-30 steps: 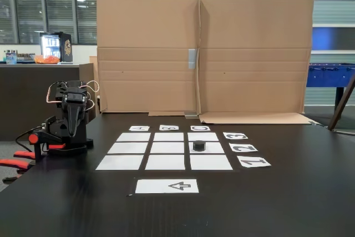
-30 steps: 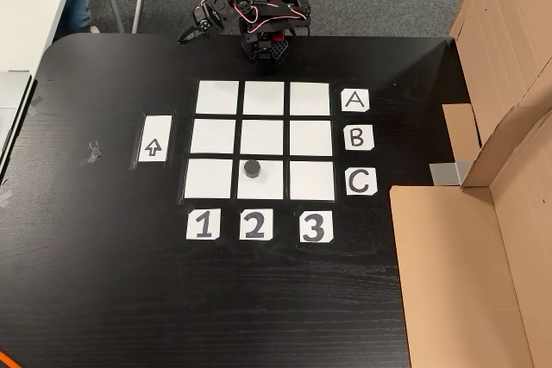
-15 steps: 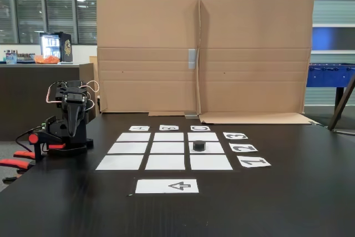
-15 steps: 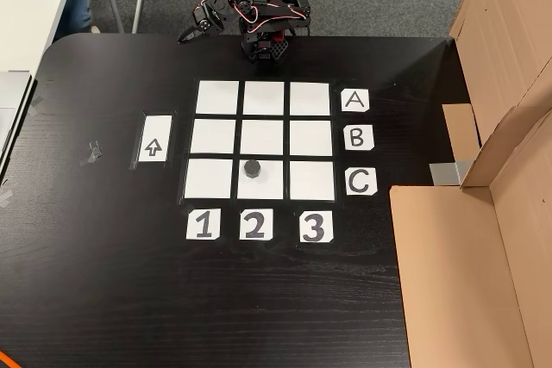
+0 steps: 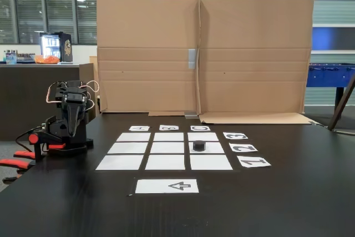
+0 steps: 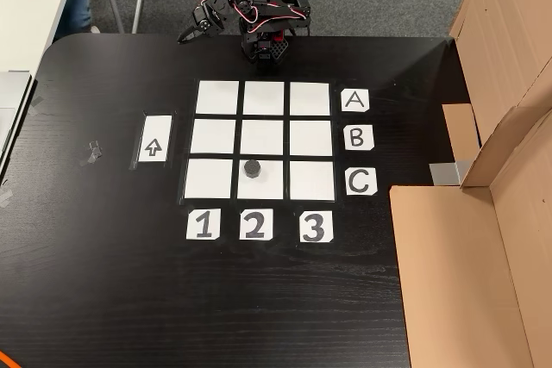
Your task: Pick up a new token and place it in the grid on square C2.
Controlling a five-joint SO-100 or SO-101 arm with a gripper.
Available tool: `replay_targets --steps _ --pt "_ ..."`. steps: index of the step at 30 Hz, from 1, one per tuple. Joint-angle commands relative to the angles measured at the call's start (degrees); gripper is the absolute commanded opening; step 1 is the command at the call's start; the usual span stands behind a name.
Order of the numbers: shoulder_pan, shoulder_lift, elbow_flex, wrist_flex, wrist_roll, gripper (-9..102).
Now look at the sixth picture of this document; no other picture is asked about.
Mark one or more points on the flat clear tape piece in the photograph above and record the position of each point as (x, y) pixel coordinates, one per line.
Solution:
(5, 197)
(36, 104)

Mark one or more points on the black octagonal token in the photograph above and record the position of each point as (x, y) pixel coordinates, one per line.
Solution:
(252, 169)

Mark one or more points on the paper sheet letter B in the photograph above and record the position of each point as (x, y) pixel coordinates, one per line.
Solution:
(358, 137)

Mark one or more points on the white arrow paper sheet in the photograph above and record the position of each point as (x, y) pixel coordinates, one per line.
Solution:
(154, 139)

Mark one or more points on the paper sheet number 3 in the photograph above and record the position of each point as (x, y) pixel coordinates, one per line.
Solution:
(315, 226)

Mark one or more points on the paper sheet number 2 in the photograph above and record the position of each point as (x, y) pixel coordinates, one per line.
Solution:
(255, 225)

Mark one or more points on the paper sheet letter C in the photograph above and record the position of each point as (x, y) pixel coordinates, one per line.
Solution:
(360, 182)

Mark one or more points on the grey tape strip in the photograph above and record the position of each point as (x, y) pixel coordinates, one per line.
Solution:
(446, 173)

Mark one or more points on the paper sheet number 1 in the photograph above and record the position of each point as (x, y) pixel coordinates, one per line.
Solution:
(202, 225)

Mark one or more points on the grey laptop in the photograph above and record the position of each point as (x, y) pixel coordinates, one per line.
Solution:
(10, 118)

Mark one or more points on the brown cardboard panel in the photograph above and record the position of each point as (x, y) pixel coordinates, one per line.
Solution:
(453, 277)
(496, 40)

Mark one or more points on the white desk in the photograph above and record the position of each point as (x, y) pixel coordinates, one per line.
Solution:
(30, 6)

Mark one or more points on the white nine-square grid sheet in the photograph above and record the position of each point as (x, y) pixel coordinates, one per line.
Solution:
(262, 126)

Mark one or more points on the paper sheet letter A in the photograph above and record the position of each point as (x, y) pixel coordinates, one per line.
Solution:
(355, 101)

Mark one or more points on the crumpled clear tape piece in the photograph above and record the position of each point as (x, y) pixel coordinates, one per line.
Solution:
(91, 153)

